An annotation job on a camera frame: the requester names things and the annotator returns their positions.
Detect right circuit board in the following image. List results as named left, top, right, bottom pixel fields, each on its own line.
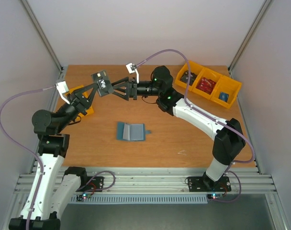
left=207, top=193, right=224, bottom=200

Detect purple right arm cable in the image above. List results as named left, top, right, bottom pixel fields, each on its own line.
left=134, top=49, right=255, bottom=203

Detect left circuit board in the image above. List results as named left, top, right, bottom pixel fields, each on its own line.
left=76, top=193, right=91, bottom=202

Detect small yellow bin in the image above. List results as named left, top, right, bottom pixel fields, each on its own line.
left=67, top=84, right=96, bottom=117

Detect grey slotted cable duct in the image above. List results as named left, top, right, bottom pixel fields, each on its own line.
left=69, top=194, right=208, bottom=205

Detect black items in bin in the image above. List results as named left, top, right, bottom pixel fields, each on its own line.
left=180, top=70, right=197, bottom=86

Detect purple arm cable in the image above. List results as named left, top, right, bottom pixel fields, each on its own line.
left=0, top=86, right=59, bottom=230
left=134, top=49, right=255, bottom=203

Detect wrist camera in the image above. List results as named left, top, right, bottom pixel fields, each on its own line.
left=125, top=63, right=140, bottom=84
left=56, top=80, right=70, bottom=104

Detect red cards in bin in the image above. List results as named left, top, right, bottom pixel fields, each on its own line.
left=196, top=77, right=216, bottom=94

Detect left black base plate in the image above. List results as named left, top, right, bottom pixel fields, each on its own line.
left=77, top=176, right=104, bottom=192

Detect aluminium frame rail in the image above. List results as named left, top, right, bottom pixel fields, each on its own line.
left=15, top=166, right=278, bottom=195

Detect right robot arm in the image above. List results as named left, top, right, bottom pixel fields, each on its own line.
left=112, top=66, right=246, bottom=191

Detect teal leather card holder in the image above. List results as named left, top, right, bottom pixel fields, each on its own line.
left=116, top=122, right=152, bottom=142

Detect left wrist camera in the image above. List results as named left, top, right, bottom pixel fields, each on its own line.
left=56, top=80, right=70, bottom=104

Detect circuit board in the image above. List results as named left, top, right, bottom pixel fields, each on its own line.
left=207, top=193, right=224, bottom=200
left=76, top=193, right=91, bottom=202

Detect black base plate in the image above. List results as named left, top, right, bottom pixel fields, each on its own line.
left=185, top=176, right=232, bottom=192
left=77, top=176, right=104, bottom=192

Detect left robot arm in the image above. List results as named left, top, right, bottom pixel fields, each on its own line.
left=9, top=83, right=99, bottom=230

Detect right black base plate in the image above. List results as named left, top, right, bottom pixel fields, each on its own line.
left=185, top=176, right=232, bottom=192

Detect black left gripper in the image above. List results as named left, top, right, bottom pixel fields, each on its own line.
left=56, top=82, right=98, bottom=133

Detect yellow three-compartment bin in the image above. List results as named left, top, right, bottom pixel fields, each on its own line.
left=175, top=61, right=242, bottom=109

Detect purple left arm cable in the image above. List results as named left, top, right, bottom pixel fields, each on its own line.
left=0, top=86, right=59, bottom=230

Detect blue card in bin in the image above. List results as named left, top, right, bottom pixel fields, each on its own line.
left=219, top=92, right=229, bottom=102

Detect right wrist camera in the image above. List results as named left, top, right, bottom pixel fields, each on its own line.
left=125, top=63, right=140, bottom=84

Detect black VIP credit card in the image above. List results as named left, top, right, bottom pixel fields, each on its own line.
left=91, top=70, right=114, bottom=97

